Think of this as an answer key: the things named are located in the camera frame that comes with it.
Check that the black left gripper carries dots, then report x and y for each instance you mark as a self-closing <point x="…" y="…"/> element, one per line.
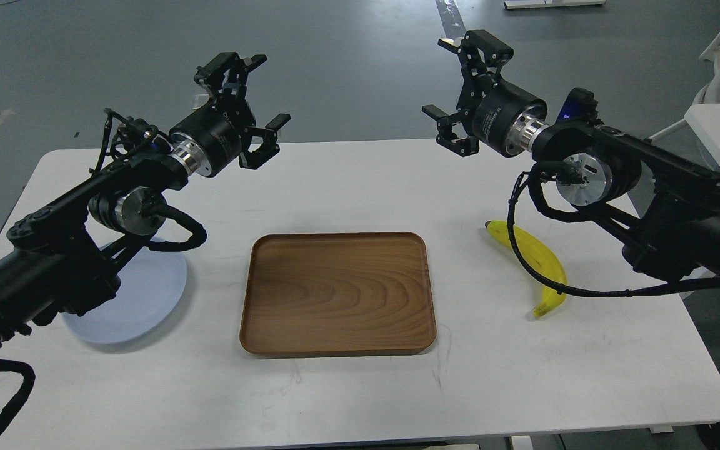
<point x="222" y="130"/>

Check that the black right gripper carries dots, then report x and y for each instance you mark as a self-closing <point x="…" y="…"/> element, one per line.
<point x="507" y="119"/>

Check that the yellow banana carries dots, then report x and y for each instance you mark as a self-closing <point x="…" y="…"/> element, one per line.
<point x="539" y="257"/>

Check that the light blue round plate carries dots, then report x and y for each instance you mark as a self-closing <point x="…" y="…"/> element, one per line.
<point x="153" y="284"/>

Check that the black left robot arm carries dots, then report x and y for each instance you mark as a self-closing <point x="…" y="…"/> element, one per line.
<point x="67" y="255"/>

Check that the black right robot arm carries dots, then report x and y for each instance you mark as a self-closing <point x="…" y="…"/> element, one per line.
<point x="664" y="209"/>

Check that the brown wooden tray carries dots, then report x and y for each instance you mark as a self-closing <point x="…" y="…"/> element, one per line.
<point x="339" y="294"/>

